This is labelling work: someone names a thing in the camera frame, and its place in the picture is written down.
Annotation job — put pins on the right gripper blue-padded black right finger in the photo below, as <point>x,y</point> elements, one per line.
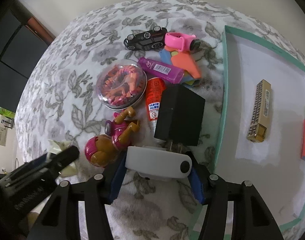
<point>252,218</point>

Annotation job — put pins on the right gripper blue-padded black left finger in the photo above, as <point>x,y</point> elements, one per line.
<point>59,219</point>

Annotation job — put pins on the pink brown dog toy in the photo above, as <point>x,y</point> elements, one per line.
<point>102,150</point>

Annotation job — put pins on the white oblong plastic device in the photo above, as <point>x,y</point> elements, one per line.
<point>157,163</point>

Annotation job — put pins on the black power adapter plug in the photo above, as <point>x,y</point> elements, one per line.
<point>179,118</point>

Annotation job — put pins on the red white spray tube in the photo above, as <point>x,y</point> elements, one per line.
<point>153,94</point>

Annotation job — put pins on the orange blue gravity knife toy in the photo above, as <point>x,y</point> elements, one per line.
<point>183,60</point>

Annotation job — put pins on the purple tube bottle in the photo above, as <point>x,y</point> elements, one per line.
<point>162,70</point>

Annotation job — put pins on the pink wristband watch toy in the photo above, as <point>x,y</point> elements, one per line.
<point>182,42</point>

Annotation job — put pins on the black toy car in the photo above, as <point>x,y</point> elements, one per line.
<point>147,40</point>

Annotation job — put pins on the teal white cardboard box tray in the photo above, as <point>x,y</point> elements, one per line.
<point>274,166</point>

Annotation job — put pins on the gold harmonica box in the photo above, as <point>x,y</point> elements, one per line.
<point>260,120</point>

